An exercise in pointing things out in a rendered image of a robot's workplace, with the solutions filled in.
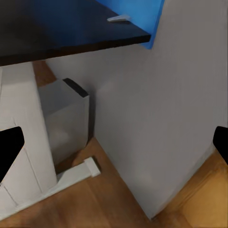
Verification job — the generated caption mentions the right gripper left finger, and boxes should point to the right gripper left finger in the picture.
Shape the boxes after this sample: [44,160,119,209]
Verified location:
[0,127,25,183]

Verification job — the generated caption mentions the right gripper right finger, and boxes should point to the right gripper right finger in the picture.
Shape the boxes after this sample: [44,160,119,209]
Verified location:
[213,126,228,165]

